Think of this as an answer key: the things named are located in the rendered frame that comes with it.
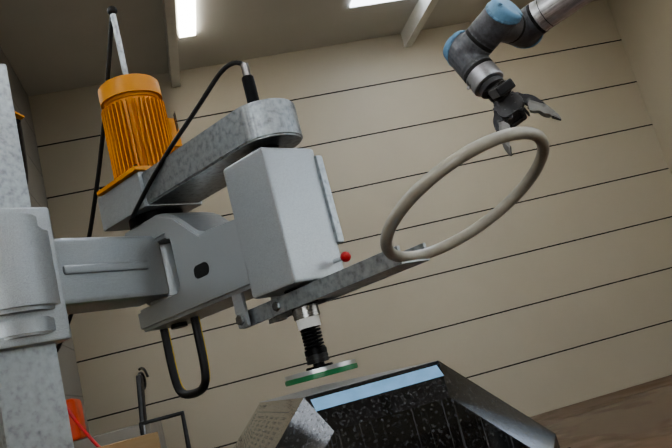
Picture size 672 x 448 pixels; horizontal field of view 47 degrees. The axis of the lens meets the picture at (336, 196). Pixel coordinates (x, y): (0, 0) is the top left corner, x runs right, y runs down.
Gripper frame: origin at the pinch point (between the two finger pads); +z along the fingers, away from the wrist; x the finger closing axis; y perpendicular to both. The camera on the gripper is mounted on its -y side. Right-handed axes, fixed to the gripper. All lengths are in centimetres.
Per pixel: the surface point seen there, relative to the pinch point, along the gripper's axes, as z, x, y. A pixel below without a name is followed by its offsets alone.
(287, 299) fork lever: -15, 81, 27
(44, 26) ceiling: -414, 194, 241
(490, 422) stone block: 49, 49, 1
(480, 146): 3.1, 14.2, -22.8
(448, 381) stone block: 36, 51, 0
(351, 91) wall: -348, 30, 482
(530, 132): 3.3, 2.4, -12.9
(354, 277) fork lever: -3, 59, 14
